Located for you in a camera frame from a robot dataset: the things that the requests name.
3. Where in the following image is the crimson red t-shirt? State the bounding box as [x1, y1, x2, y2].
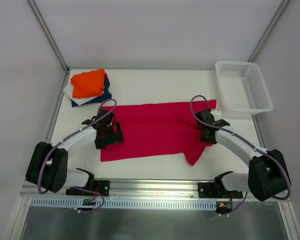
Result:
[100, 99, 217, 166]

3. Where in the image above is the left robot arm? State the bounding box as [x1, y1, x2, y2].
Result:
[25, 109, 124, 195]

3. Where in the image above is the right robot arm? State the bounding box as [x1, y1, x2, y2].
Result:
[192, 109, 292, 202]

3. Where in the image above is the folded blue t-shirt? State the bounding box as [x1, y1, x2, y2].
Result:
[70, 75, 112, 108]

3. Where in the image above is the folded white t-shirt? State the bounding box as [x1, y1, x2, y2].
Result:
[63, 85, 111, 107]

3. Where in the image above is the folded orange t-shirt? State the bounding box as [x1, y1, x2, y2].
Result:
[70, 68, 106, 98]

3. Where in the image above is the white plastic basket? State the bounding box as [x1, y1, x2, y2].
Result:
[215, 61, 273, 119]

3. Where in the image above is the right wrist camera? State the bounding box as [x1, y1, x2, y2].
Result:
[210, 109, 222, 118]

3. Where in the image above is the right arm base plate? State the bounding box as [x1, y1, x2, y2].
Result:
[197, 182, 243, 199]

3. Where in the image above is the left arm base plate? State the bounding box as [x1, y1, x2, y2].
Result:
[65, 179, 111, 197]

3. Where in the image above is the aluminium mounting rail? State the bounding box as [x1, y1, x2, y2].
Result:
[19, 176, 290, 202]

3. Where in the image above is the white slotted cable duct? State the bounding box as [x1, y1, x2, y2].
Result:
[30, 197, 217, 211]

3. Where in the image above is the left aluminium frame post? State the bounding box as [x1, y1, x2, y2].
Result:
[26, 0, 69, 73]

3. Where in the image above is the aluminium frame post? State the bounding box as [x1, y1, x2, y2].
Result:
[247, 0, 292, 62]
[26, 0, 69, 73]

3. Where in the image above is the right aluminium frame post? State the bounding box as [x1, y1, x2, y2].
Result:
[247, 0, 292, 62]

